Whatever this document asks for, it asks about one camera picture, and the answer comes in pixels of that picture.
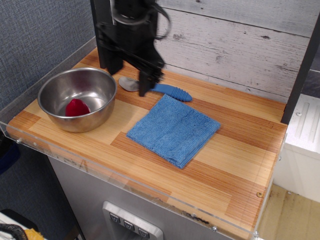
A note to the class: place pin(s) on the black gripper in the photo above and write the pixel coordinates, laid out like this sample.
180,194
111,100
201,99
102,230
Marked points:
133,42

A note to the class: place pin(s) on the blue handled metal spoon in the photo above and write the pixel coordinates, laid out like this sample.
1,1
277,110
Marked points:
132,85

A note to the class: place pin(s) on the blue cloth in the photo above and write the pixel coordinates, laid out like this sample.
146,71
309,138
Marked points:
174,131

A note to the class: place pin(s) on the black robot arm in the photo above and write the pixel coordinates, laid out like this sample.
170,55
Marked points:
124,10

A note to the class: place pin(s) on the yellow black object corner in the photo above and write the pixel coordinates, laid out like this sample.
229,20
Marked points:
16,232

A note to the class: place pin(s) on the stainless steel bowl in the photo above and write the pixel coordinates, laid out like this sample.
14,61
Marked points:
93,86

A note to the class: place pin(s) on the red plastic toy fruit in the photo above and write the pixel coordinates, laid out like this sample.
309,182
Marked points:
76,107

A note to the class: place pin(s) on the stainless steel cabinet front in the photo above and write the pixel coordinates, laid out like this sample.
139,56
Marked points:
183,208

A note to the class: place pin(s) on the clear acrylic table guard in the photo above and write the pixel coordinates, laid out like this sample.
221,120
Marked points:
238,160

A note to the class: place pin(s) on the silver dispenser button panel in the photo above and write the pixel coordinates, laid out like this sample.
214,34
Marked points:
124,225

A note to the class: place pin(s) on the white side cabinet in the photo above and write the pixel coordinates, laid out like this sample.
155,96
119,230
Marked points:
298,168

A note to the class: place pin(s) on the dark left frame post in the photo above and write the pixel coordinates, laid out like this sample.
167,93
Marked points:
101,13

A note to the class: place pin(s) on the dark frame post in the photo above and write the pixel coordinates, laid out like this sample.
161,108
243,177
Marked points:
305,67
101,13

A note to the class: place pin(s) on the dark right frame post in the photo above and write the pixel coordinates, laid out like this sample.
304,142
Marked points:
305,67

